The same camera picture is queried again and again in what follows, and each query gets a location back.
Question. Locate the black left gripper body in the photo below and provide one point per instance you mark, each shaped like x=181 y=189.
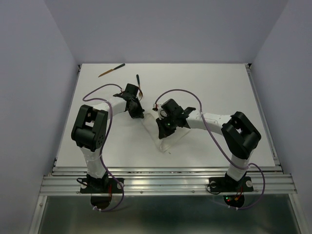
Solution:
x=136 y=110

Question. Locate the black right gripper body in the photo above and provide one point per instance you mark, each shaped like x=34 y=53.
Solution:
x=167 y=124

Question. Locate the gold fork green handle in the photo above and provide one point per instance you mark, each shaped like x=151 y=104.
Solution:
x=139 y=86

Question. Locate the white cloth napkin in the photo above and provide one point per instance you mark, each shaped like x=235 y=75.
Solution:
x=150 y=125

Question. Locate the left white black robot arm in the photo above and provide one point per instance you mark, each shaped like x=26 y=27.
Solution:
x=90 y=132

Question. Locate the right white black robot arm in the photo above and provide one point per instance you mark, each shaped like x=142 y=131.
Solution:
x=239 y=133

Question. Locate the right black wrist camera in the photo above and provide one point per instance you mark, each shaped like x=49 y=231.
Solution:
x=170 y=108

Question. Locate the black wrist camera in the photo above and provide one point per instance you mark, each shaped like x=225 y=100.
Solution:
x=170 y=108
x=131 y=92

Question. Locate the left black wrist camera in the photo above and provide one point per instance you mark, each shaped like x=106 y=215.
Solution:
x=131 y=92

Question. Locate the gold knife green handle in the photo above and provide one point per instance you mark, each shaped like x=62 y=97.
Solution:
x=111 y=70

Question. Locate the aluminium rail frame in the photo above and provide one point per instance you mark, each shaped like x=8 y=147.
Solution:
x=165 y=193

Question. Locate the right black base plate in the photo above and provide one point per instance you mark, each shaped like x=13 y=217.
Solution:
x=226 y=184

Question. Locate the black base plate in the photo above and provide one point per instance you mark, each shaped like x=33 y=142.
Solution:
x=99 y=186
x=226 y=184

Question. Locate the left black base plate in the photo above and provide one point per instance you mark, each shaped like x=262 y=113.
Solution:
x=99 y=186

